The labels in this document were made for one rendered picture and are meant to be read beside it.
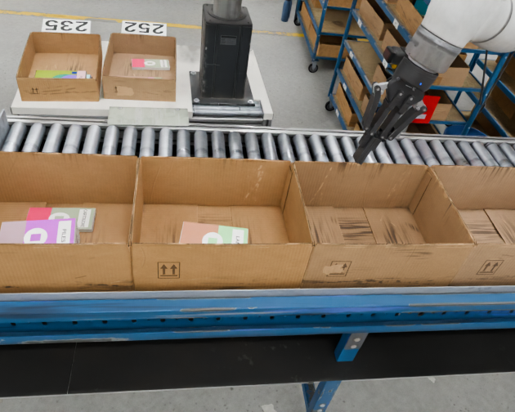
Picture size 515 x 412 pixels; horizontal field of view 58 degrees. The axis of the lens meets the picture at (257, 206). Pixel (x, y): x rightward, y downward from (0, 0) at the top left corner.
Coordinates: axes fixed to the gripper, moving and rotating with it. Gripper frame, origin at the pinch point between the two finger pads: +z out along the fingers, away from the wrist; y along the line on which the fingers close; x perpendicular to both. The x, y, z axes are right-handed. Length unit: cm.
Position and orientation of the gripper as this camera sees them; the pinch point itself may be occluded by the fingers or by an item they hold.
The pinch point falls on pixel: (365, 147)
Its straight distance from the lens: 104.6
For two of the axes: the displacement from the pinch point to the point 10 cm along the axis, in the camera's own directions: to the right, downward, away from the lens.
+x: 0.6, 6.2, -7.8
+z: -4.2, 7.3, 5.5
